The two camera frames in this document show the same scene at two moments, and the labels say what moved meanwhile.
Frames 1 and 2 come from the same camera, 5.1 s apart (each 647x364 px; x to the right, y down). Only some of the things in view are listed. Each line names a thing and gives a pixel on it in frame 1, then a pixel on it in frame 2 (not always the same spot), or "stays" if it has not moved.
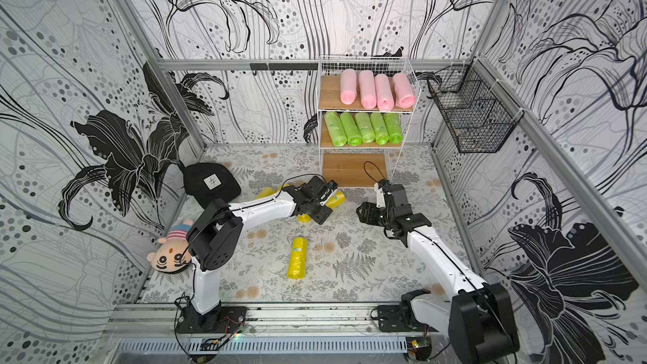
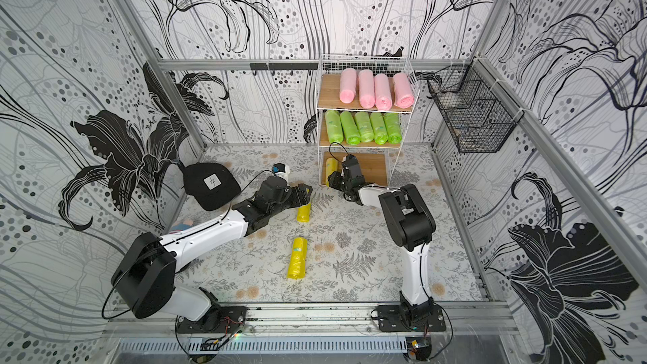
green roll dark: (351, 131) stays
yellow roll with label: (335, 200) → (331, 166)
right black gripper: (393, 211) → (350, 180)
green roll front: (380, 127) stays
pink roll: (385, 99) stays
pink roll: (368, 96) stays
